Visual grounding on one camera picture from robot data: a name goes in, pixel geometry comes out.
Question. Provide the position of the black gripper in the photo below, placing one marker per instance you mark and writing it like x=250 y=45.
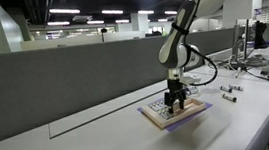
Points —
x=176 y=85

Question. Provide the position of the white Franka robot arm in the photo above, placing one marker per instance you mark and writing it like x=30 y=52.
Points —
x=178 y=43

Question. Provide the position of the wooden compartment tray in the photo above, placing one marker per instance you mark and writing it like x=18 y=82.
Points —
x=166 y=123

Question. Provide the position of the clear plastic container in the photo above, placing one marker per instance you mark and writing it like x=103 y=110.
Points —
x=194 y=90

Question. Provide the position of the clear round lid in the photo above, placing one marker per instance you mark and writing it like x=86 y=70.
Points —
x=210 y=90

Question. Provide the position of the short grey partition panel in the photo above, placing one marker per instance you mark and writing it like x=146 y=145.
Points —
x=218 y=39

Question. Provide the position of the silver monitor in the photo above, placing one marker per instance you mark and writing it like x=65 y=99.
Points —
x=236 y=40

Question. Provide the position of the black pole stand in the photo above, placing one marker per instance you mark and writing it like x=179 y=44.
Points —
x=104 y=33

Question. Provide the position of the long grey partition panel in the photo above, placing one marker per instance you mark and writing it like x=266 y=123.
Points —
x=75 y=81

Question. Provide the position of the ceiling air conditioner unit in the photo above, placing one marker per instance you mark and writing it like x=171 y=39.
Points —
x=82 y=18

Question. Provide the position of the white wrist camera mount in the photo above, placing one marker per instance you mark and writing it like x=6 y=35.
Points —
x=192 y=78

